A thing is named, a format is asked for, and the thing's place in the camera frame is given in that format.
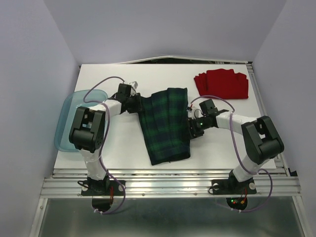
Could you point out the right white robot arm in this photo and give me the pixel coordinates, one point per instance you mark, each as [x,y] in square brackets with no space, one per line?
[261,140]

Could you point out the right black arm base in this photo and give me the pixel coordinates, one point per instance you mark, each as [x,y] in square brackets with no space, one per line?
[237,191]

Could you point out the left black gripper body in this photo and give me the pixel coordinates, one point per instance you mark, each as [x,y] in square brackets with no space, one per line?
[135,103]

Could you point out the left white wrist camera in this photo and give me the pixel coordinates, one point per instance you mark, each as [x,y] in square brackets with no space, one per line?
[134,86]

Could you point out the green plaid skirt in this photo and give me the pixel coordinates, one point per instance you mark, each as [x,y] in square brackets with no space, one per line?
[164,125]

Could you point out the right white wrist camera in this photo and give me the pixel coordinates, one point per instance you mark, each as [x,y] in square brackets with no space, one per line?
[194,112]

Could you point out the blue transparent plastic bin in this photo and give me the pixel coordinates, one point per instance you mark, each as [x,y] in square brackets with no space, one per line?
[67,114]

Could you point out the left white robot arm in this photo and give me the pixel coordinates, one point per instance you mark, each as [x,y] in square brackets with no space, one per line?
[90,127]

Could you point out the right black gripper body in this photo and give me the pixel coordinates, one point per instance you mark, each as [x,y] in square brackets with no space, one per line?
[198,125]

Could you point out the folded red skirt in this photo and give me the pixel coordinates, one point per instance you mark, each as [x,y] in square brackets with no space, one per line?
[222,83]

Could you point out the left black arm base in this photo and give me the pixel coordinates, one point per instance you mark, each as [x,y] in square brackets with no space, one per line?
[108,196]

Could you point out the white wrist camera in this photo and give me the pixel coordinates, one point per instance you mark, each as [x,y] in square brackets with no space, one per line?
[194,112]
[134,86]

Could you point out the aluminium mounting rail frame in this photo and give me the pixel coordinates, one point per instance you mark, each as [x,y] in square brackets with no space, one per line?
[182,179]

